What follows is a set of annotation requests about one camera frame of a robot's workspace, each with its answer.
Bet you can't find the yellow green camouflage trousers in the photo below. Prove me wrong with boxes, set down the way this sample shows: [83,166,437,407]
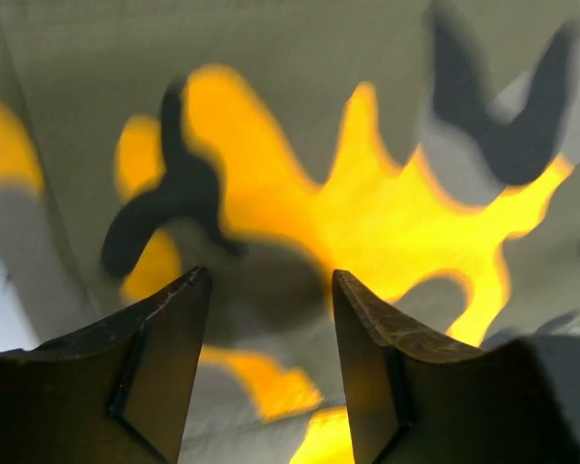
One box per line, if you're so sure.
[0,1,580,463]

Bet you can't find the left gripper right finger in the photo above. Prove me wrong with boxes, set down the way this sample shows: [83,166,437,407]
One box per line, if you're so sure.
[332,270,580,463]

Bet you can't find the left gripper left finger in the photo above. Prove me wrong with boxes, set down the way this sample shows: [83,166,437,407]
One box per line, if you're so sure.
[0,267,212,463]

